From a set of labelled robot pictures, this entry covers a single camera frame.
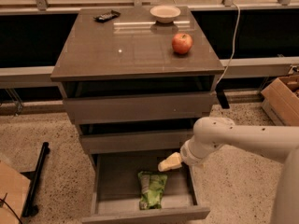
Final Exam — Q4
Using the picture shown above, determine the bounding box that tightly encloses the grey drawer cabinet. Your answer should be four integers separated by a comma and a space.
51, 7, 223, 141

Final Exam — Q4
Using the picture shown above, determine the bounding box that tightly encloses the white cable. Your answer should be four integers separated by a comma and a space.
215, 3, 242, 86

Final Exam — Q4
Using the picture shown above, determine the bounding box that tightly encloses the cardboard box right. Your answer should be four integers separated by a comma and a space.
262, 75, 299, 126

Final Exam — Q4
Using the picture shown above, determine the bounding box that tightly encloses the white bowl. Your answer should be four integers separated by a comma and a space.
150, 6, 180, 24

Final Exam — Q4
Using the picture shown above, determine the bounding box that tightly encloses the black cable left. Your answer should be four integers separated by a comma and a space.
0, 192, 23, 224

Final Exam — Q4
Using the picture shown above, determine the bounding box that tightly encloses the black pole on floor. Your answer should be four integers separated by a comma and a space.
21, 142, 50, 217

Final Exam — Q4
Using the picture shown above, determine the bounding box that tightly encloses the bottom grey open drawer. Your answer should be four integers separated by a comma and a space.
82, 149, 210, 224

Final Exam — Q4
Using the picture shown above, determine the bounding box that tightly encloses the green rice chip bag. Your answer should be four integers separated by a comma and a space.
137, 171, 167, 210

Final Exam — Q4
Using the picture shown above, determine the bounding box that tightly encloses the red apple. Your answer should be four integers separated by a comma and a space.
172, 33, 193, 55

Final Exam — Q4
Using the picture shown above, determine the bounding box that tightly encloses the black plug block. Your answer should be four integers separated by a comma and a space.
216, 90, 230, 109

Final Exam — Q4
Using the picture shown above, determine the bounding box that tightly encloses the cardboard sheet left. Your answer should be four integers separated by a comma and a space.
0, 161, 30, 224

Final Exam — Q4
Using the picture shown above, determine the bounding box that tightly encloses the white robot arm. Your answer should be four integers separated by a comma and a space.
158, 117, 299, 224

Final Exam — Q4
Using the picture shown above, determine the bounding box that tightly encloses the top grey drawer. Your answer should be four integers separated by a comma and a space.
64, 92, 215, 124

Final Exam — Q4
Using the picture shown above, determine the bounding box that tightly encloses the black snack bar wrapper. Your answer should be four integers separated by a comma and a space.
93, 10, 121, 23

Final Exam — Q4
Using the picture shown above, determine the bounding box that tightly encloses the middle grey drawer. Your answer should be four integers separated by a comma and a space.
80, 129, 192, 154

